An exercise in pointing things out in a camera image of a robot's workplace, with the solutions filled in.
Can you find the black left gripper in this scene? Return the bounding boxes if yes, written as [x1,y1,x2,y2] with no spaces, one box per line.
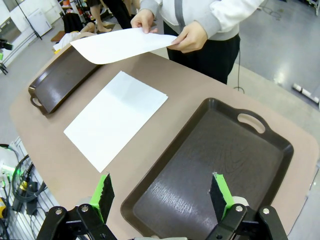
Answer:
[0,38,13,51]

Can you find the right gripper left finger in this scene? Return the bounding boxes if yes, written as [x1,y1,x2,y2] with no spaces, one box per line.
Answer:
[36,172,118,240]

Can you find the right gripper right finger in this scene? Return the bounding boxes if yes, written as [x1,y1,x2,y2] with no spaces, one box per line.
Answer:
[204,172,288,240]

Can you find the white A4 paper stack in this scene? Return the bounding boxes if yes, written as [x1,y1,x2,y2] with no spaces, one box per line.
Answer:
[63,70,169,174]

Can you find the white A4 paper sheet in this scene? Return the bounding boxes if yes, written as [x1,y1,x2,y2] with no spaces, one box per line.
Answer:
[69,26,178,65]

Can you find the person's left forearm white sleeve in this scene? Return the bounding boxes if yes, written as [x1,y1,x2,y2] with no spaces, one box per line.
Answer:
[197,0,266,40]

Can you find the person's right forearm white sleeve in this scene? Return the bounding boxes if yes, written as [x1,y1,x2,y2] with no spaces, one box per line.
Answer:
[139,0,163,18]

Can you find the person's right hand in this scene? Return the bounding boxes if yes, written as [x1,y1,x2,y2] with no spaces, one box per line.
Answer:
[130,8,159,35]

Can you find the person's left hand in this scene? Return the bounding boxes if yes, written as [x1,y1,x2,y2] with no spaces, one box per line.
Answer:
[166,20,209,54]

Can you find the black floor stand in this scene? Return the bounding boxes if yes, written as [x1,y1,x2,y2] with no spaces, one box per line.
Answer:
[14,0,43,41]

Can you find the white chest cabinet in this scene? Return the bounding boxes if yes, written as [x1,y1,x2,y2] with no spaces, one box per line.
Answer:
[26,8,53,38]

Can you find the dark brown serving tray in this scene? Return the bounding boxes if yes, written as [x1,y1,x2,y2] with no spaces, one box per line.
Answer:
[120,97,295,240]
[28,43,102,116]

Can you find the black power adapter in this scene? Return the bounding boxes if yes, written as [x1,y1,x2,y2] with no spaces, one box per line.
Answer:
[26,182,38,216]

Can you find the beige mannequin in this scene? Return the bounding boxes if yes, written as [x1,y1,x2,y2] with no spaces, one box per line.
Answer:
[80,0,113,34]

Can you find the yellow emergency stop button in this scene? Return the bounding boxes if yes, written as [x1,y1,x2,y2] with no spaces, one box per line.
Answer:
[0,197,8,218]

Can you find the white floor power strip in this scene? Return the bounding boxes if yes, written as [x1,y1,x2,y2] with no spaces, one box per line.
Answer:
[291,83,320,104]

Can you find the person in white hoodie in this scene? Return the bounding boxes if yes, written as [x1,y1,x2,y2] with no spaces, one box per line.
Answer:
[153,0,242,85]

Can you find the slotted aluminium base plate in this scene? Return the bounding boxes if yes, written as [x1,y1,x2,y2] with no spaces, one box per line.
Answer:
[0,136,83,240]

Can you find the black cable bundle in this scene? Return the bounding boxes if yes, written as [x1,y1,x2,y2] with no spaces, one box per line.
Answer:
[0,143,48,226]

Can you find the black floor cable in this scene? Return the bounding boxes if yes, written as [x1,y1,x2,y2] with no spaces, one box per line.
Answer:
[233,48,247,95]

